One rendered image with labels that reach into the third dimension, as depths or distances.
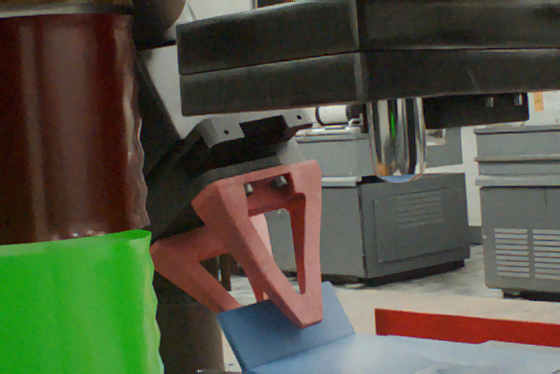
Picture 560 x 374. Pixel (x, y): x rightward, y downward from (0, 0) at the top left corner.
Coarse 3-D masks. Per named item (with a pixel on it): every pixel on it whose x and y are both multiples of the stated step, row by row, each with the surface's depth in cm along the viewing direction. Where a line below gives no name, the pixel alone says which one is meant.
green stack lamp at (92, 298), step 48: (96, 240) 19; (144, 240) 19; (0, 288) 17; (48, 288) 17; (96, 288) 18; (144, 288) 19; (0, 336) 17; (48, 336) 17; (96, 336) 18; (144, 336) 18
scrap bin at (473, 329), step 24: (384, 312) 85; (408, 312) 83; (432, 312) 81; (384, 336) 85; (408, 336) 83; (432, 336) 81; (456, 336) 80; (480, 336) 78; (504, 336) 76; (528, 336) 75; (552, 336) 73
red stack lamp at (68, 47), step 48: (0, 48) 17; (48, 48) 17; (96, 48) 18; (0, 96) 17; (48, 96) 17; (96, 96) 18; (0, 144) 17; (48, 144) 17; (96, 144) 18; (0, 192) 17; (48, 192) 17; (96, 192) 18; (144, 192) 19; (0, 240) 17; (48, 240) 17
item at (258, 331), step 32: (224, 320) 54; (256, 320) 55; (288, 320) 56; (256, 352) 54; (288, 352) 55; (320, 352) 55; (352, 352) 54; (384, 352) 53; (416, 352) 52; (448, 352) 51; (480, 352) 51; (512, 352) 50
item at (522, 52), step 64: (256, 0) 45; (320, 0) 39; (384, 0) 38; (448, 0) 41; (512, 0) 43; (192, 64) 45; (256, 64) 42; (320, 64) 39; (384, 64) 38; (448, 64) 40; (512, 64) 43; (384, 128) 40; (448, 128) 44
